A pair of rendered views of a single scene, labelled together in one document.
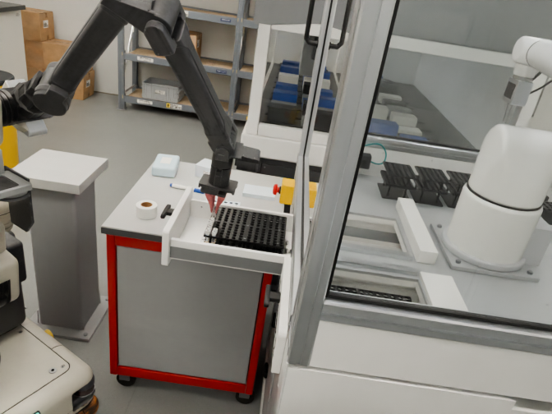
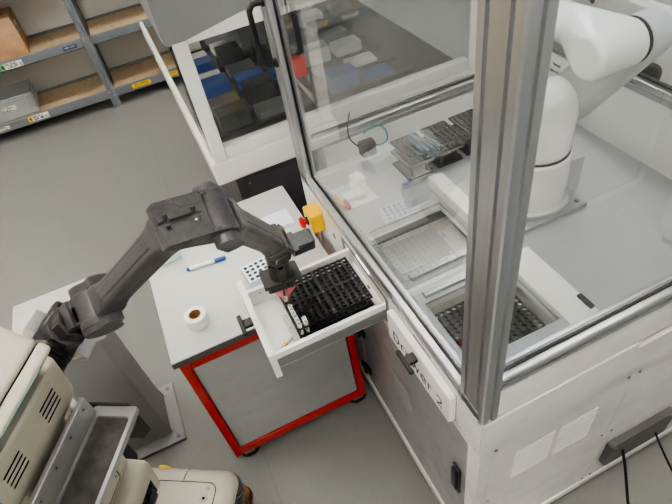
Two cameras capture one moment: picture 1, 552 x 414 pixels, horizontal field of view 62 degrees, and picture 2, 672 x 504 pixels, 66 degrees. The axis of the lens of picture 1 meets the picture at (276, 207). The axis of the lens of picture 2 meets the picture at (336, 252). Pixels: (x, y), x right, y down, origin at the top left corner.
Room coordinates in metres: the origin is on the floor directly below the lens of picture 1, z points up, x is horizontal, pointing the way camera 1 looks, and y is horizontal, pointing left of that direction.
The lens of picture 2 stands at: (0.21, 0.28, 1.98)
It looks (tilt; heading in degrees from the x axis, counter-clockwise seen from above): 44 degrees down; 344
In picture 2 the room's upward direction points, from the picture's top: 12 degrees counter-clockwise
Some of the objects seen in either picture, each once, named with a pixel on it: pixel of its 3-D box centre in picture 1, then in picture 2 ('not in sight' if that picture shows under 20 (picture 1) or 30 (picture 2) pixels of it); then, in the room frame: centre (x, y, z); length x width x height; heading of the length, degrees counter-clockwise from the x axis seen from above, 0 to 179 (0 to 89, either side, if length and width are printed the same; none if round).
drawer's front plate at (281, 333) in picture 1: (282, 309); (419, 362); (0.85, -0.05, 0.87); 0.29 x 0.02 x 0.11; 1
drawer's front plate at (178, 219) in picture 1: (178, 223); (258, 326); (1.16, 0.27, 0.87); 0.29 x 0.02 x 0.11; 1
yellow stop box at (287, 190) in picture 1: (286, 190); (313, 218); (1.49, -0.03, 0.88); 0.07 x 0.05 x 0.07; 1
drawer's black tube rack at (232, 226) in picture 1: (246, 234); (324, 298); (1.16, 0.07, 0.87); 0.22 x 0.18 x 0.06; 91
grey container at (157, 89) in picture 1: (163, 89); (10, 102); (5.03, 1.43, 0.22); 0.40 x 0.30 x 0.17; 91
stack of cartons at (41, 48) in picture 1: (49, 53); not in sight; (5.05, 2.68, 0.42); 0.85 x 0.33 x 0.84; 91
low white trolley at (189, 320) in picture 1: (201, 278); (261, 327); (1.57, 0.26, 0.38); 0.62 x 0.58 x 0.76; 1
